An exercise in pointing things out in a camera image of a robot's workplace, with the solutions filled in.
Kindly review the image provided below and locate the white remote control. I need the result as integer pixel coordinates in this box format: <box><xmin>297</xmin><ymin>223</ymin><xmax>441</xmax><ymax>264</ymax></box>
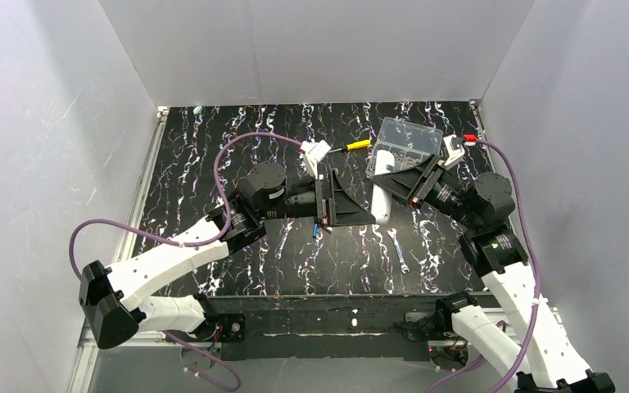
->
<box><xmin>370</xmin><ymin>150</ymin><xmax>395</xmax><ymax>225</ymax></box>

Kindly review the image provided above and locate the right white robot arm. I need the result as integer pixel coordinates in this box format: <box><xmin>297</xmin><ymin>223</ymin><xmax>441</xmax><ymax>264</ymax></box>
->
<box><xmin>373</xmin><ymin>156</ymin><xmax>616</xmax><ymax>392</ymax></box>

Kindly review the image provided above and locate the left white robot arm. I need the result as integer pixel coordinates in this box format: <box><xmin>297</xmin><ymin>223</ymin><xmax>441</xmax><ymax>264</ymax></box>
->
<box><xmin>79</xmin><ymin>162</ymin><xmax>375</xmax><ymax>349</ymax></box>

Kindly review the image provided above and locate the clear plastic screw box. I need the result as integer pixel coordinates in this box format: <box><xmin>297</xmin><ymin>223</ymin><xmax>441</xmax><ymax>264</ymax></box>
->
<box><xmin>365</xmin><ymin>117</ymin><xmax>444</xmax><ymax>178</ymax></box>

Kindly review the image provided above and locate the silver wrench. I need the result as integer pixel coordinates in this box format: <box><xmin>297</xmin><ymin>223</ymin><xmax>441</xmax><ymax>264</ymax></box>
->
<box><xmin>387</xmin><ymin>228</ymin><xmax>410</xmax><ymax>274</ymax></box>

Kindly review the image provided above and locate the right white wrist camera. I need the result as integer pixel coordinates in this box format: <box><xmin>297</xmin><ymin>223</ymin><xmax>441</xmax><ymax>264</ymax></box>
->
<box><xmin>440</xmin><ymin>134</ymin><xmax>465</xmax><ymax>170</ymax></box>

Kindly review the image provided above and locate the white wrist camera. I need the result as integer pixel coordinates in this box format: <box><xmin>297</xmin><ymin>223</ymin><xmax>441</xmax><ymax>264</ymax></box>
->
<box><xmin>300</xmin><ymin>140</ymin><xmax>332</xmax><ymax>179</ymax></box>
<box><xmin>440</xmin><ymin>134</ymin><xmax>465</xmax><ymax>170</ymax></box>

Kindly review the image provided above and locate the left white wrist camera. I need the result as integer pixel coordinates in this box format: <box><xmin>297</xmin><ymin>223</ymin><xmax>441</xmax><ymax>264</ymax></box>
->
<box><xmin>300</xmin><ymin>140</ymin><xmax>332</xmax><ymax>179</ymax></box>

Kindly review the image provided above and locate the yellow handled screwdriver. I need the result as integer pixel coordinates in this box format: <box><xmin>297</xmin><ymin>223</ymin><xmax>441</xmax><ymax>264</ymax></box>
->
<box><xmin>329</xmin><ymin>139</ymin><xmax>372</xmax><ymax>153</ymax></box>

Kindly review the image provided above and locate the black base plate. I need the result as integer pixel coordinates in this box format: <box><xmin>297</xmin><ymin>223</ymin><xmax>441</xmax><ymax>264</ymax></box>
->
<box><xmin>165</xmin><ymin>293</ymin><xmax>497</xmax><ymax>363</ymax></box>

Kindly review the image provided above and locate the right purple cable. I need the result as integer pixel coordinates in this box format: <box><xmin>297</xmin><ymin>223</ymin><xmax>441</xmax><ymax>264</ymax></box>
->
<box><xmin>425</xmin><ymin>138</ymin><xmax>542</xmax><ymax>393</ymax></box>

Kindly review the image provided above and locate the aluminium frame rail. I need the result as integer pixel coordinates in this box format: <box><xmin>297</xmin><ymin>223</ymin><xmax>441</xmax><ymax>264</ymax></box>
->
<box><xmin>67</xmin><ymin>107</ymin><xmax>170</xmax><ymax>393</ymax></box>

